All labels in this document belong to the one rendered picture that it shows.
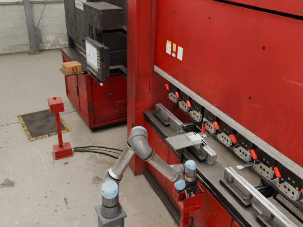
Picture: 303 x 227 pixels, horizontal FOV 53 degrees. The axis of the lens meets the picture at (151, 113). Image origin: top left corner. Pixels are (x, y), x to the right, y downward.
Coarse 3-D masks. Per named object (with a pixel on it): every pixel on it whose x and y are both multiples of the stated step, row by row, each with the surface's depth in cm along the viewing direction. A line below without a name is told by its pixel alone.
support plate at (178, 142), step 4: (172, 136) 265; (176, 136) 265; (180, 136) 266; (184, 136) 266; (168, 140) 260; (172, 140) 260; (176, 140) 260; (180, 140) 260; (184, 140) 261; (188, 140) 261; (172, 144) 254; (176, 144) 254; (180, 144) 255; (184, 144) 255; (188, 144) 255; (192, 144) 255; (196, 144) 256; (176, 148) 249; (180, 148) 250
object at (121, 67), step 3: (111, 66) 363; (114, 66) 364; (117, 66) 364; (120, 66) 365; (123, 66) 365; (111, 69) 366; (114, 69) 367; (117, 69) 367; (120, 69) 371; (123, 69) 355; (126, 69) 355; (111, 72) 363; (114, 72) 364; (117, 72) 364; (120, 72) 364; (123, 72) 364; (126, 72) 347; (123, 75) 355; (126, 75) 355; (126, 78) 346
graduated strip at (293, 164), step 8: (176, 80) 276; (184, 88) 265; (208, 104) 236; (216, 112) 228; (232, 120) 212; (240, 128) 206; (256, 136) 193; (264, 144) 188; (272, 152) 182; (288, 160) 172; (296, 168) 168
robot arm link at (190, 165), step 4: (188, 160) 218; (192, 160) 218; (184, 164) 217; (188, 164) 214; (192, 164) 214; (188, 168) 215; (192, 168) 214; (188, 172) 216; (192, 172) 216; (188, 176) 218; (192, 176) 218
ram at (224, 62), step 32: (160, 0) 278; (192, 0) 232; (160, 32) 289; (192, 32) 239; (224, 32) 204; (256, 32) 178; (288, 32) 158; (160, 64) 301; (192, 64) 247; (224, 64) 210; (256, 64) 182; (288, 64) 161; (192, 96) 256; (224, 96) 216; (256, 96) 187; (288, 96) 165; (256, 128) 192; (288, 128) 168
